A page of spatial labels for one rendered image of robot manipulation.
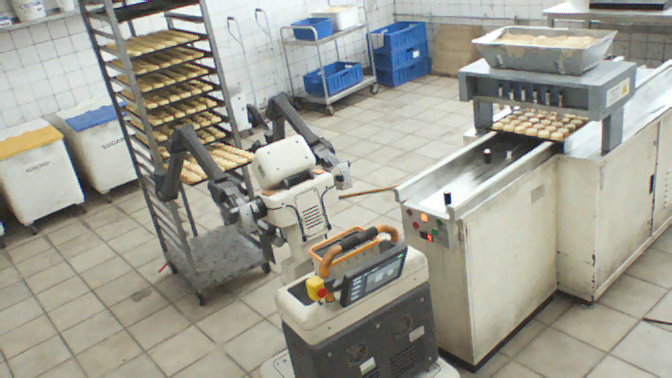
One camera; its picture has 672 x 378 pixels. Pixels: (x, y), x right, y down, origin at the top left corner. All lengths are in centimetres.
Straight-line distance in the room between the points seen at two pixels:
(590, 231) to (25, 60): 462
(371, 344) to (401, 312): 16
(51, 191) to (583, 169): 403
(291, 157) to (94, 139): 325
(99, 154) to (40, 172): 48
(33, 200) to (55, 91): 108
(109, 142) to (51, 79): 84
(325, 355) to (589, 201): 142
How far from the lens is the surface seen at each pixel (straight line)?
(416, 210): 247
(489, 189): 248
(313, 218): 227
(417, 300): 227
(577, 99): 282
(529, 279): 296
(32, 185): 527
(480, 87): 308
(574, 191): 290
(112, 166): 541
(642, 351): 308
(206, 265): 378
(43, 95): 583
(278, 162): 222
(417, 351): 240
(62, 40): 584
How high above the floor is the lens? 202
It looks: 26 degrees down
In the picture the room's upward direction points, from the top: 10 degrees counter-clockwise
